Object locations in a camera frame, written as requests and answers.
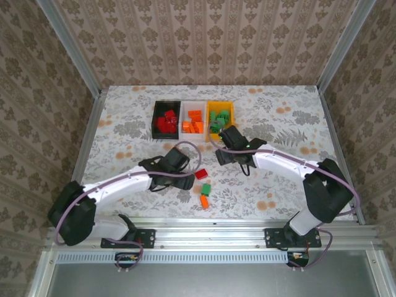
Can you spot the small wiring connector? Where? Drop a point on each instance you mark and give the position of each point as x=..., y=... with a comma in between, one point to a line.
x=301, y=256
x=133, y=257

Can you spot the grey metal panel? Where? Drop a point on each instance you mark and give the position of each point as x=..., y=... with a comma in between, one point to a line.
x=210, y=281

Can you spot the yellow plastic bin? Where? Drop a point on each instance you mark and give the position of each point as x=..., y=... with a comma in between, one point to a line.
x=208, y=106

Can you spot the aluminium lower frame bar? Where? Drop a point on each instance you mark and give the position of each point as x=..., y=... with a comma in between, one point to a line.
x=40, y=281
x=379, y=275

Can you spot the black plastic bin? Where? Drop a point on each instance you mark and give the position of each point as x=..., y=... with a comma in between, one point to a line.
x=154, y=134

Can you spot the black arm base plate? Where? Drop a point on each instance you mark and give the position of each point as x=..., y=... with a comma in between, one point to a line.
x=148, y=238
x=272, y=238

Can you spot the aluminium frame post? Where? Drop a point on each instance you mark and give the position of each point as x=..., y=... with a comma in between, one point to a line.
x=70, y=46
x=344, y=46

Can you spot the long green lego brick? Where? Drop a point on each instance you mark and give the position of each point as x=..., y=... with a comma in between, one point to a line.
x=213, y=116

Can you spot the green lego brick with hole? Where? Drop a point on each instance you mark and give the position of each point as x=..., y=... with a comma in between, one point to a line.
x=221, y=121

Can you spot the white plastic bin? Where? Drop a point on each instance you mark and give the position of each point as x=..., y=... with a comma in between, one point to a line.
x=193, y=137

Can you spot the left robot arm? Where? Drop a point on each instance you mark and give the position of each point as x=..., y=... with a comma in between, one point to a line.
x=117, y=187

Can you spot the large red lego brick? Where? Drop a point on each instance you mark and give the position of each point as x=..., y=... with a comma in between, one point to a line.
x=160, y=125

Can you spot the aluminium mounting rail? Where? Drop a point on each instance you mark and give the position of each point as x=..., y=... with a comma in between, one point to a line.
x=210, y=235

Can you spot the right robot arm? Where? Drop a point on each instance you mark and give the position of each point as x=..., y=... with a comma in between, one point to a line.
x=278, y=161

